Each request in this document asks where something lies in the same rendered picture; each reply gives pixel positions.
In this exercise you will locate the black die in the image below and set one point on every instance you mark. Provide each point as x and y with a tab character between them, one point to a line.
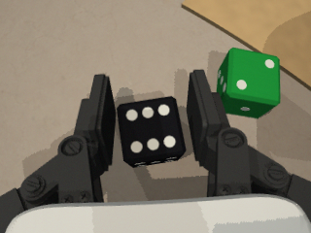
151	131

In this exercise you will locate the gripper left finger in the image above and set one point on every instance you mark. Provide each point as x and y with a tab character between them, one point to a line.
69	174

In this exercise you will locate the green die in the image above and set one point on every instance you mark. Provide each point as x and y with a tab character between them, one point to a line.
249	82

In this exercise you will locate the tan flat mat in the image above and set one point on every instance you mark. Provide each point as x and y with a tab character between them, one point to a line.
276	27

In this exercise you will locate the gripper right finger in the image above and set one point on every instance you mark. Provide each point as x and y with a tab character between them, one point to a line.
239	167

